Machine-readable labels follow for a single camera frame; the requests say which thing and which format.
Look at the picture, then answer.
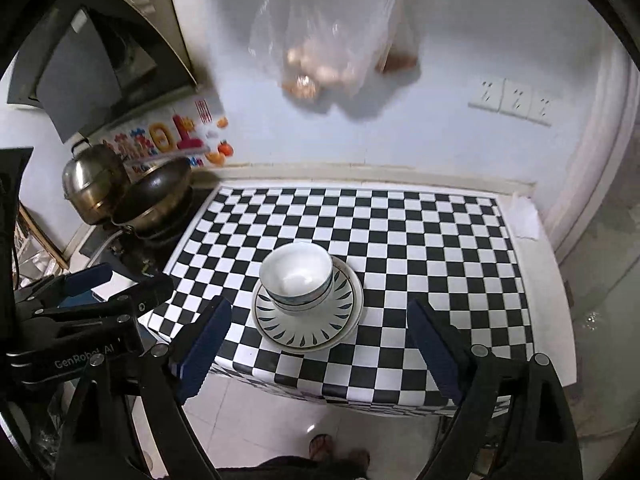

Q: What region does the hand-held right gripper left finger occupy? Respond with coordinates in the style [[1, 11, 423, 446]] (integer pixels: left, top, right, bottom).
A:
[[52, 295, 234, 480]]

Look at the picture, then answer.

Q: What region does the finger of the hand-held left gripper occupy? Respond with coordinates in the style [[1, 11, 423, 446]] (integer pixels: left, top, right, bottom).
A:
[[14, 264, 116, 307], [36, 271, 175, 324]]

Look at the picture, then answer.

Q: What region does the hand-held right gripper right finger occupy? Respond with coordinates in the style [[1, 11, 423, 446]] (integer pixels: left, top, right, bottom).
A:
[[406, 300, 586, 480]]

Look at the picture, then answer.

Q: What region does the white plate blue leaf pattern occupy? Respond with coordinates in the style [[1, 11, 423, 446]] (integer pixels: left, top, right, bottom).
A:
[[251, 257, 364, 352]]

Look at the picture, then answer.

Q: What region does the dark metal wok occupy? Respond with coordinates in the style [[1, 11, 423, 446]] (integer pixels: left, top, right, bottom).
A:
[[110, 159, 194, 237]]

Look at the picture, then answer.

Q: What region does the stainless steel pot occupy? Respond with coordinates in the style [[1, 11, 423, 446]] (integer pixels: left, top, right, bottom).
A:
[[61, 142, 129, 226]]

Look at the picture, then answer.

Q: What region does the black white checkered table cover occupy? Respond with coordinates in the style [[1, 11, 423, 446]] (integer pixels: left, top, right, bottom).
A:
[[145, 185, 534, 418]]

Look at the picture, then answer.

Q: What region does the person's slippered foot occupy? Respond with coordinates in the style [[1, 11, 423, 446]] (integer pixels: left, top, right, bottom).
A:
[[308, 434, 334, 462]]

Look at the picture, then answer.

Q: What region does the person's dark trouser leg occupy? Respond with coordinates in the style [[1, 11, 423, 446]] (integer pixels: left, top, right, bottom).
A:
[[247, 455, 366, 480]]

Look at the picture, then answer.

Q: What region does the black range hood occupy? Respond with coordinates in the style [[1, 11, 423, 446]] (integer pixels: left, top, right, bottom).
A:
[[7, 5, 199, 144]]

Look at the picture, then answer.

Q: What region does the clear plastic bag of eggs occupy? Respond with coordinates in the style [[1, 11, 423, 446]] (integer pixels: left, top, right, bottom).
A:
[[249, 0, 401, 112]]

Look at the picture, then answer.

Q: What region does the plastic bag with brown contents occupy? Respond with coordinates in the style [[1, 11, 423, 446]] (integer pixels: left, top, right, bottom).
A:
[[375, 0, 421, 74]]

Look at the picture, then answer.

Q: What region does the colourful wall sticker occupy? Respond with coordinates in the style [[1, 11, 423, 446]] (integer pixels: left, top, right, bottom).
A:
[[100, 100, 236, 172]]

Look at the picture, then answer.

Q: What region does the white wall socket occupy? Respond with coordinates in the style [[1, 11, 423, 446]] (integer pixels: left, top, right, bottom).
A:
[[468, 79, 503, 111], [527, 90, 556, 127], [500, 83, 534, 119]]

